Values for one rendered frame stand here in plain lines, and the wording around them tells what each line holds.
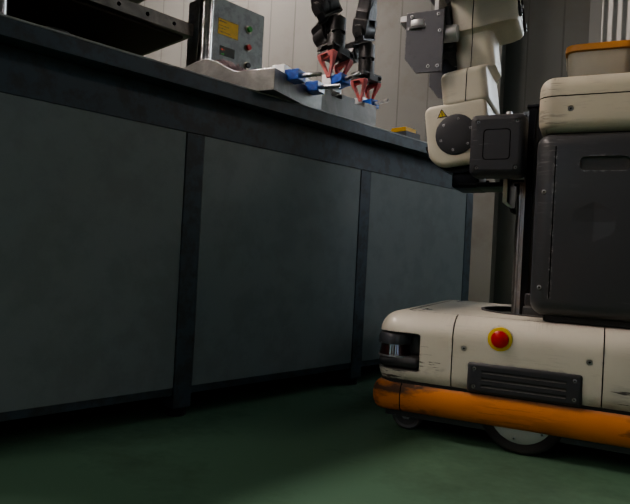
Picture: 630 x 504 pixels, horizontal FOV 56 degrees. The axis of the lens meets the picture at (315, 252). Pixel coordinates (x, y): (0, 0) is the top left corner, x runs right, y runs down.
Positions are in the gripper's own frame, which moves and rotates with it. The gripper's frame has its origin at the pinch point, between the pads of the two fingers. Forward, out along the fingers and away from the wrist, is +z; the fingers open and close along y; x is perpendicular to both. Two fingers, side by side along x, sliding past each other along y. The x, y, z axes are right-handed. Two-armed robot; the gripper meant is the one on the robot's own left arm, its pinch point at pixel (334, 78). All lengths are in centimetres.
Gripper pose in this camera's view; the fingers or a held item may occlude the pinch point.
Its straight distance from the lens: 188.3
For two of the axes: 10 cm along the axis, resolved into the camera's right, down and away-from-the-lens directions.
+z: -0.5, 9.8, -1.9
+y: -6.9, -1.7, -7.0
